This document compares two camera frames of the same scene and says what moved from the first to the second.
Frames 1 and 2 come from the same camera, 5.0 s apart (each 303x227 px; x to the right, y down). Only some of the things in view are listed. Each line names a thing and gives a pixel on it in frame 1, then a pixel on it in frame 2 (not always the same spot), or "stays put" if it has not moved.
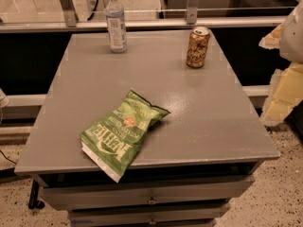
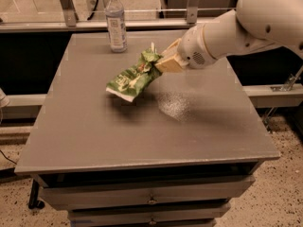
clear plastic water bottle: [115, 15] stays put
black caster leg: [33, 202] stays put
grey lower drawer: [146, 216] stays put
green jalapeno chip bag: [110, 144] -> [129, 82]
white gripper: [293, 37] -> [191, 50]
